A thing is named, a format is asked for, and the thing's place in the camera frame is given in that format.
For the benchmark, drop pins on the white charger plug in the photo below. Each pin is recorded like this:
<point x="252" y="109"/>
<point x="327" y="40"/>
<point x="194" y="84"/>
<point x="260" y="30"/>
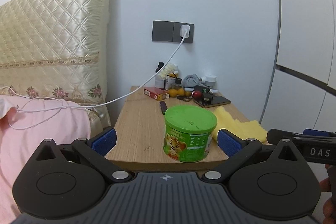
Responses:
<point x="184" y="31"/>

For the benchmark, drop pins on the grey crumpled cloth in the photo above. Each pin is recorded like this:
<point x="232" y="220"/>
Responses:
<point x="191" y="80"/>

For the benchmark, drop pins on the orange gourd ornament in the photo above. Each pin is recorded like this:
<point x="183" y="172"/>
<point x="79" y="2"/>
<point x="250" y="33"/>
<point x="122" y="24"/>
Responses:
<point x="179" y="92"/>

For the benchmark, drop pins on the green lidded container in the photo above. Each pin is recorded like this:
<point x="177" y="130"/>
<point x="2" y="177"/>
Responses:
<point x="189" y="132"/>

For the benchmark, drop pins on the pink blanket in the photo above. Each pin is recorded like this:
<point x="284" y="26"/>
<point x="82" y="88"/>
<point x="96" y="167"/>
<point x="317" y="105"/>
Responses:
<point x="39" y="124"/>

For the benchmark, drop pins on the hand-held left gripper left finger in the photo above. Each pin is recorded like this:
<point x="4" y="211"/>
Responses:
<point x="106" y="138"/>

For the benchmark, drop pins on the black car key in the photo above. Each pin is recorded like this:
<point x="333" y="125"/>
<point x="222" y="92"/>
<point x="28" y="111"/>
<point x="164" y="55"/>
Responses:
<point x="206" y="92"/>

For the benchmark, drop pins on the person's right hand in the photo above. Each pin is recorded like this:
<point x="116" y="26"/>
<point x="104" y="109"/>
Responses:
<point x="330" y="209"/>

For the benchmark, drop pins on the white round device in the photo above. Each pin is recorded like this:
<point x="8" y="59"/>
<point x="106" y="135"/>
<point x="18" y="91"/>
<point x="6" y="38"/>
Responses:
<point x="209" y="81"/>

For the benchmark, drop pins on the white labelled bottle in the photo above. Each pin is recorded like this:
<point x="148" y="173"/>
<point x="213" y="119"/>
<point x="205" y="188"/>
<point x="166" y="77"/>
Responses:
<point x="169" y="83"/>

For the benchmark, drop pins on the grey wall socket panel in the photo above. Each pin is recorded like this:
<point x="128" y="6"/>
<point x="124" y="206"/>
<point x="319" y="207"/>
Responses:
<point x="164" y="31"/>

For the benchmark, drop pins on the cream quilted pillow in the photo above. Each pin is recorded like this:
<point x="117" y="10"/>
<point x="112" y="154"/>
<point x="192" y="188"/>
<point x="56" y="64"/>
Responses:
<point x="52" y="43"/>

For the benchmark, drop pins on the white diffuser flowers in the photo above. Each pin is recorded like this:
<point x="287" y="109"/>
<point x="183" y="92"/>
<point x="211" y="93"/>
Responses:
<point x="168" y="70"/>

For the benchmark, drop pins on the wooden bedside table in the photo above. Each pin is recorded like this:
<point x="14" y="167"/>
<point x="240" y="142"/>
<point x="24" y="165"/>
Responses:
<point x="139" y="129"/>

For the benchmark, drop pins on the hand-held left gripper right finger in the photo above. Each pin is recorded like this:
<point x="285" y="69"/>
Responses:
<point x="228" y="144"/>

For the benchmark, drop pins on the red ball charm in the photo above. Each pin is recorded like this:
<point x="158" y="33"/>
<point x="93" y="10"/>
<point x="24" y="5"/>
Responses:
<point x="197" y="94"/>

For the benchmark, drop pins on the white wardrobe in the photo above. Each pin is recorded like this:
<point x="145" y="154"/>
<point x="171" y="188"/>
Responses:
<point x="304" y="16"/>

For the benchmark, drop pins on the black smartphone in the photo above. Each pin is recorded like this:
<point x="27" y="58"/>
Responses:
<point x="219" y="100"/>

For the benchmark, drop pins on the red cigarette box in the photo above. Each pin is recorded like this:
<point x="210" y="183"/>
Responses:
<point x="155" y="93"/>

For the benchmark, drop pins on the black lighter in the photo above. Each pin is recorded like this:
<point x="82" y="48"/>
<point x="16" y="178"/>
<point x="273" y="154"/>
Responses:
<point x="163" y="107"/>

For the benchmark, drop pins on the yellow cleaning cloth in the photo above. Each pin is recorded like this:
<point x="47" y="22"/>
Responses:
<point x="241" y="127"/>

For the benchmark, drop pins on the small glass diffuser bottle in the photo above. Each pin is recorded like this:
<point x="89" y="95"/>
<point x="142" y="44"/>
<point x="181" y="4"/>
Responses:
<point x="178" y="82"/>

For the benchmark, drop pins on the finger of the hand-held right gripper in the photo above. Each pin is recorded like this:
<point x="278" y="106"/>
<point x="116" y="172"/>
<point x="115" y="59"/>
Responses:
<point x="319" y="132"/>
<point x="281" y="134"/>

